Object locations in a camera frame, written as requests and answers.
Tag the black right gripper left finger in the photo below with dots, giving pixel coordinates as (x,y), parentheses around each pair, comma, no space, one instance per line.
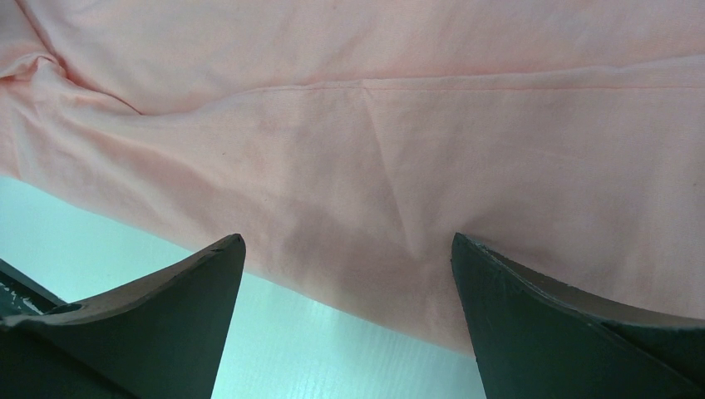
(159,336)

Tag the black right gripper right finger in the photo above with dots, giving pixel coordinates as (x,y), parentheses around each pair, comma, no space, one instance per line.
(536,337)

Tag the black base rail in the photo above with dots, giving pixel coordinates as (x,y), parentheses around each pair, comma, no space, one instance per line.
(22,295)

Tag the salmon pink t shirt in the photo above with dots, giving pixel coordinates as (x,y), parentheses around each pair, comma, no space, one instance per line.
(349,141)

